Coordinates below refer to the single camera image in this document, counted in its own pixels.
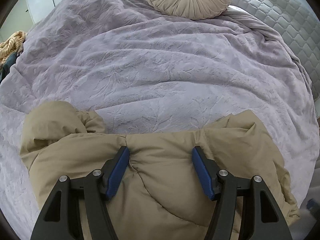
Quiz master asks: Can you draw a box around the grey quilted mattress cover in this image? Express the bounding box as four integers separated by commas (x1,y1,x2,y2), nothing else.
225,0,320,98

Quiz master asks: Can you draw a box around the beige puffer jacket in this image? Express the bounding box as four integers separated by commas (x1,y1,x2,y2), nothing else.
20,101,300,240

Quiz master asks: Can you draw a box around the dark teal garment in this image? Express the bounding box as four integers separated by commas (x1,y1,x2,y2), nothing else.
0,52,18,83

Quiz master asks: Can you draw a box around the lavender plush blanket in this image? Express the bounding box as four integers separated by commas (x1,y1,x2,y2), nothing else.
0,0,320,233

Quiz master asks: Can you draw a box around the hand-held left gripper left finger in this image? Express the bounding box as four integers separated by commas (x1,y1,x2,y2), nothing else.
29,146,130,240

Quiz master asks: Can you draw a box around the yellow striped cloth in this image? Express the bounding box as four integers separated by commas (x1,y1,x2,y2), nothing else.
0,30,27,64

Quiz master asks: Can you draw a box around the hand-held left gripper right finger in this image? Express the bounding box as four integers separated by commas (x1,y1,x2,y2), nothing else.
191,146,293,240

